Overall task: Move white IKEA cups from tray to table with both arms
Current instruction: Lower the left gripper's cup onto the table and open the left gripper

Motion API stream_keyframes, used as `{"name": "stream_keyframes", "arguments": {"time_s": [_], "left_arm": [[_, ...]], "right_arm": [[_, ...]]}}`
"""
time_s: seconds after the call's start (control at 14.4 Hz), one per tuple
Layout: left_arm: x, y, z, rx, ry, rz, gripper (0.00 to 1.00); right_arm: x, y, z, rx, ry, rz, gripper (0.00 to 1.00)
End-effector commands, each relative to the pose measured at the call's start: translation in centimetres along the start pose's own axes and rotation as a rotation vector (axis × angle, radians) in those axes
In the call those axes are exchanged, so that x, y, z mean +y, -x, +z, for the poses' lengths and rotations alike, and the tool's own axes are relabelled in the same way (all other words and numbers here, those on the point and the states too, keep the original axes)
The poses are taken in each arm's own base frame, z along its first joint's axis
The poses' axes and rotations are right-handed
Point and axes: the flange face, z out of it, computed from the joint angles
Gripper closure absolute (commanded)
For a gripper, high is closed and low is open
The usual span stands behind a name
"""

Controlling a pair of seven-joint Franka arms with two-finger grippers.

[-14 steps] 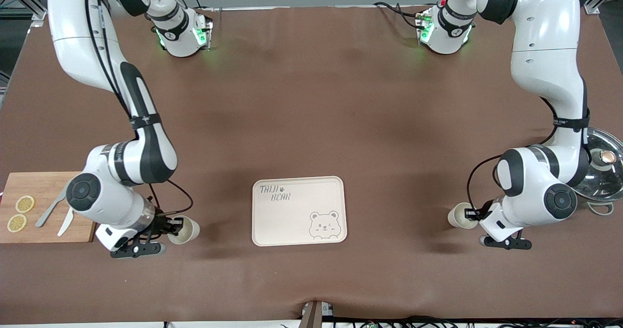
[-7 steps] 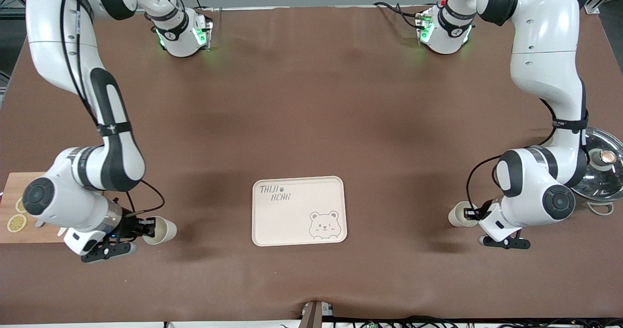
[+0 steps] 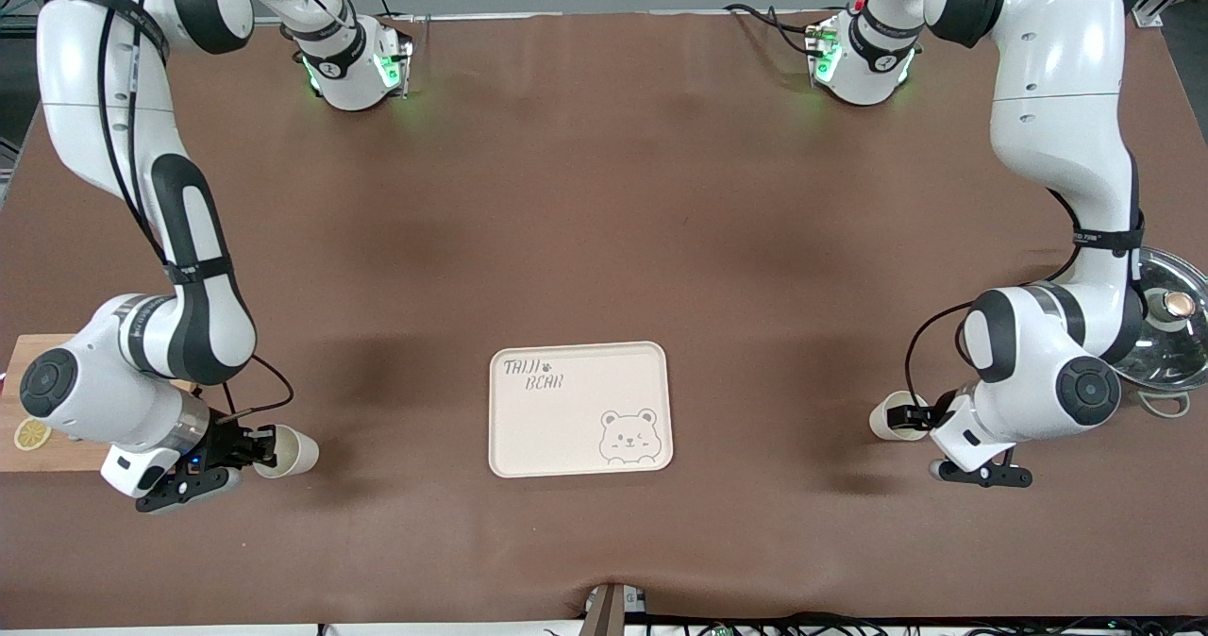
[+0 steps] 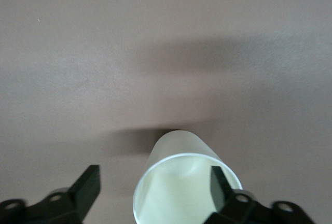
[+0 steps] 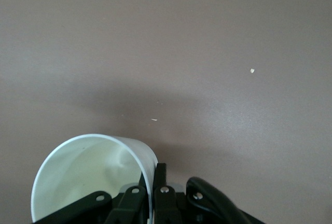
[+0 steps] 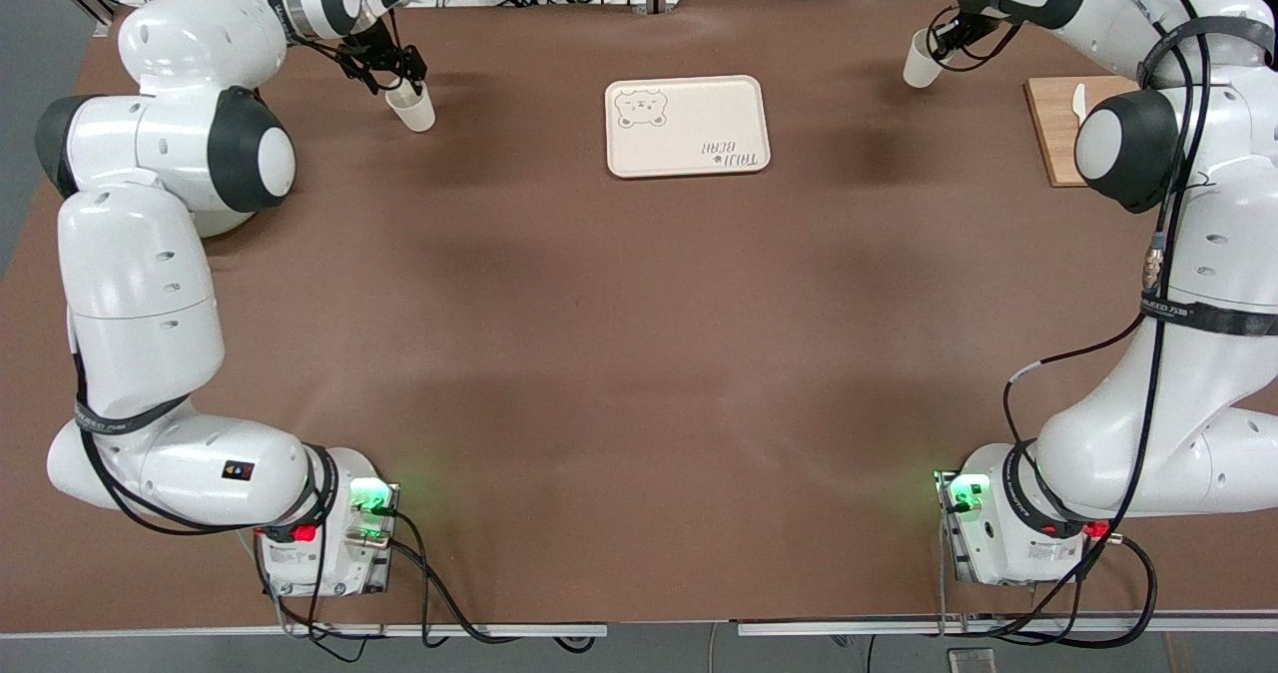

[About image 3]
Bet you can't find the brown table mat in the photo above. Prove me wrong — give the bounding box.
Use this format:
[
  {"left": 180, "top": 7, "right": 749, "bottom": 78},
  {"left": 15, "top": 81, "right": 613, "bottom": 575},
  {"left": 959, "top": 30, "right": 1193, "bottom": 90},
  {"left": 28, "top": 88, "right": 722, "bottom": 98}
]
[{"left": 0, "top": 8, "right": 1208, "bottom": 629}]

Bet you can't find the cream bear print tray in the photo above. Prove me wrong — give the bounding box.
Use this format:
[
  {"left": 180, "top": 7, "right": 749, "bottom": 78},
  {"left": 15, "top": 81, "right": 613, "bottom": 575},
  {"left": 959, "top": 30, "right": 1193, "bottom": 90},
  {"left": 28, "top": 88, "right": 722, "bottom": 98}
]
[{"left": 488, "top": 341, "right": 674, "bottom": 478}]

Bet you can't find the white IKEA cup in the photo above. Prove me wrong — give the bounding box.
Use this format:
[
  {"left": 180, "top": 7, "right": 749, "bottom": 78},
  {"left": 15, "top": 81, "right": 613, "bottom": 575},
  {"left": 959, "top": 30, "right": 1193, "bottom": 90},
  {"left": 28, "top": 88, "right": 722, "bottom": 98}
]
[
  {"left": 252, "top": 425, "right": 320, "bottom": 480},
  {"left": 869, "top": 391, "right": 931, "bottom": 443}
]

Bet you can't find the grey clamp bracket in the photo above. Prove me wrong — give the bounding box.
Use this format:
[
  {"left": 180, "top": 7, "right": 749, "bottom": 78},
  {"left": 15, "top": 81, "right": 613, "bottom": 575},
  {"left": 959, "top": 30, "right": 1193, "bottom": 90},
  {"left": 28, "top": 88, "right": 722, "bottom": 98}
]
[{"left": 583, "top": 582, "right": 648, "bottom": 636}]

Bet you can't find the glass pot lid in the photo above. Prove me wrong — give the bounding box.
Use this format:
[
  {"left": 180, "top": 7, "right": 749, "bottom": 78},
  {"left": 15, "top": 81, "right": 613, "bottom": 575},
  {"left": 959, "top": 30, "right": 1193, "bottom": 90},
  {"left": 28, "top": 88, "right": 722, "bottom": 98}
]
[{"left": 1112, "top": 247, "right": 1208, "bottom": 394}]

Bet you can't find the black base cable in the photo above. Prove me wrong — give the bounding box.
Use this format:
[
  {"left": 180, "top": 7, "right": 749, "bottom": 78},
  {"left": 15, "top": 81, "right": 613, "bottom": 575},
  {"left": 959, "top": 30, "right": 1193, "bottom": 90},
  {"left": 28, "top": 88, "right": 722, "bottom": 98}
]
[{"left": 723, "top": 2, "right": 824, "bottom": 54}]

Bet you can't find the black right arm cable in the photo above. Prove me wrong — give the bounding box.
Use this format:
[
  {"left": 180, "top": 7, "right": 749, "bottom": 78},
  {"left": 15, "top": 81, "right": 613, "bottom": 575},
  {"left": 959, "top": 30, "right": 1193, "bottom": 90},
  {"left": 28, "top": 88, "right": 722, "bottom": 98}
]
[{"left": 94, "top": 0, "right": 295, "bottom": 425}]

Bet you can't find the wooden cutting board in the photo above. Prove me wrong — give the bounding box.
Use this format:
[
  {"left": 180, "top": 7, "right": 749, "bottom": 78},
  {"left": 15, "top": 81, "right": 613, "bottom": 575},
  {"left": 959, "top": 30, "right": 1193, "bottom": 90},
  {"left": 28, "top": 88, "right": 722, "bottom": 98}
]
[{"left": 0, "top": 334, "right": 201, "bottom": 474}]

